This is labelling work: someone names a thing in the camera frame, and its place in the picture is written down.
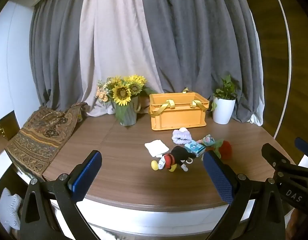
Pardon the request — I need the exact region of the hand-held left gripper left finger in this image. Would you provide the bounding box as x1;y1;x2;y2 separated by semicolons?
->
20;150;102;240

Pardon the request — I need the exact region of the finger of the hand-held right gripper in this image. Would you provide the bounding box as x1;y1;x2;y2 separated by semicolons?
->
294;137;308;158
261;143;298;174

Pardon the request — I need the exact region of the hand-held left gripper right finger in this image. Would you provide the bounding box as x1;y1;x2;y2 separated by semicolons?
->
202;151;287;240

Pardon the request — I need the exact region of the pastel patterned cloth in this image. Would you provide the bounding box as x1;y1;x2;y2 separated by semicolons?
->
202;134;217;147

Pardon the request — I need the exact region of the orange plastic crate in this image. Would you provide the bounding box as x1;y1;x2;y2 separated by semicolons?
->
149;88;210;131

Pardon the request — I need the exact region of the red and green plush toy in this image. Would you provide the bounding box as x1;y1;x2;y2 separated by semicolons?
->
206;139;232;159

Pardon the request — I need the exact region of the blue tissue packet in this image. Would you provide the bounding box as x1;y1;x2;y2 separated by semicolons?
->
184;140;207;159

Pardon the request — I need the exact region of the mouse plush toy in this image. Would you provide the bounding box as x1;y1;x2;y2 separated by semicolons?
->
151;146;197;172

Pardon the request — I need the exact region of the brown patterned cloth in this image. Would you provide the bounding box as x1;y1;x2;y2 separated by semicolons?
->
5;102;89;182

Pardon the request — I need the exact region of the potted plant in white pot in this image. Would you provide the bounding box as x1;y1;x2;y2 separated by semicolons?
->
210;74;241;125

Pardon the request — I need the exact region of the grey ribbed vase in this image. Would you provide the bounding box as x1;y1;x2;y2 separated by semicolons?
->
115;96;142;126

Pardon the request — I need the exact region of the white folded cloth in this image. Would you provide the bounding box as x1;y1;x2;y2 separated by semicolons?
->
145;140;169;158

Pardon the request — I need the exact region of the white knitted cushion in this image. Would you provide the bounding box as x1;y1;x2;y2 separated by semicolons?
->
0;187;22;231

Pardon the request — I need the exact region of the sunflower bouquet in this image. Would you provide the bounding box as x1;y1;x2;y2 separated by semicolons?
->
95;74;157;122

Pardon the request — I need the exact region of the brown woven basket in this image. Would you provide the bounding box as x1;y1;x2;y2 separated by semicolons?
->
136;95;151;114

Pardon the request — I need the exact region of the grey curtain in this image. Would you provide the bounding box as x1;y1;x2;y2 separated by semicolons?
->
138;0;265;126
30;0;87;108

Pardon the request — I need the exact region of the white cabinet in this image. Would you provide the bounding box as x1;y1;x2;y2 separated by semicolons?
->
0;0;41;132

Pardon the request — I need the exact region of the white curtain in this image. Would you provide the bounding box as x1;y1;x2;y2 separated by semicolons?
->
80;0;167;118

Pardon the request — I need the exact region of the white ring hoop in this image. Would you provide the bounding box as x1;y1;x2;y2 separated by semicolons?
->
269;0;293;138

